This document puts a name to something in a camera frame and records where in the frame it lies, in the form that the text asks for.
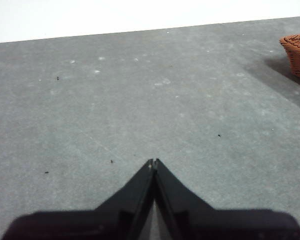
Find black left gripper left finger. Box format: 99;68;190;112
1;159;156;240

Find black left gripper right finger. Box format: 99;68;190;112
156;158;300;240

